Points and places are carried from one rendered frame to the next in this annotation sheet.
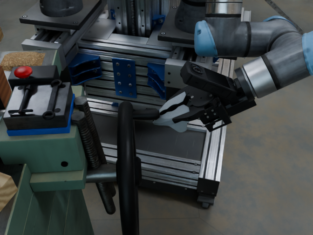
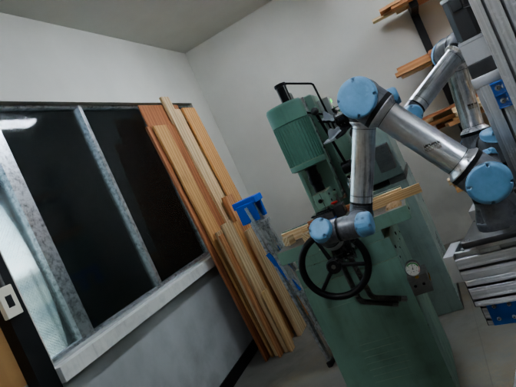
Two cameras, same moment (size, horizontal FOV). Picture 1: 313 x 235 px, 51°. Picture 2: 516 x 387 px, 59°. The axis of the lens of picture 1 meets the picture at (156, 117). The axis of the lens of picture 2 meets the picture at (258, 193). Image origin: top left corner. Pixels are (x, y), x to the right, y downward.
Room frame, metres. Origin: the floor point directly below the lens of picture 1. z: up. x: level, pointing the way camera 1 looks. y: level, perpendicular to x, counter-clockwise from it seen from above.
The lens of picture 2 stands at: (0.96, -1.67, 1.25)
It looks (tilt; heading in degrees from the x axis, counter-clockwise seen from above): 2 degrees down; 113
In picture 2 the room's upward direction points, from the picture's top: 24 degrees counter-clockwise
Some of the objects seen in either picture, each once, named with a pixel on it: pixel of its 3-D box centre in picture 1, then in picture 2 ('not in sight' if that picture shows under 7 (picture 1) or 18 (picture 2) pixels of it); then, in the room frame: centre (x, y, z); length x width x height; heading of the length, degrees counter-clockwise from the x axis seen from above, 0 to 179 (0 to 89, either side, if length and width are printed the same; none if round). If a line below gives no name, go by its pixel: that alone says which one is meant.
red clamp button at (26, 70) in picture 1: (23, 72); not in sight; (0.46, 0.23, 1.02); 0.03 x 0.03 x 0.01
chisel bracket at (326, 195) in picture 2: not in sight; (325, 199); (0.38, 0.41, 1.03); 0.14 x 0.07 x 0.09; 94
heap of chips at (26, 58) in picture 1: (21, 58); (392, 203); (0.67, 0.33, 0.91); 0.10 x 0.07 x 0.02; 94
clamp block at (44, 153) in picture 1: (47, 127); not in sight; (0.43, 0.21, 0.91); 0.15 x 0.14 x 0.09; 4
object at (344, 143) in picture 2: not in sight; (342, 144); (0.52, 0.62, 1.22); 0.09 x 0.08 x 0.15; 94
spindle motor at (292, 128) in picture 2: not in sight; (296, 136); (0.38, 0.39, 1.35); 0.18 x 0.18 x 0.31
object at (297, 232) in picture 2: not in sight; (340, 216); (0.41, 0.42, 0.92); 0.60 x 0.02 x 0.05; 4
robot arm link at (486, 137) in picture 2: not in sight; (499, 143); (1.13, 0.35, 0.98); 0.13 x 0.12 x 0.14; 119
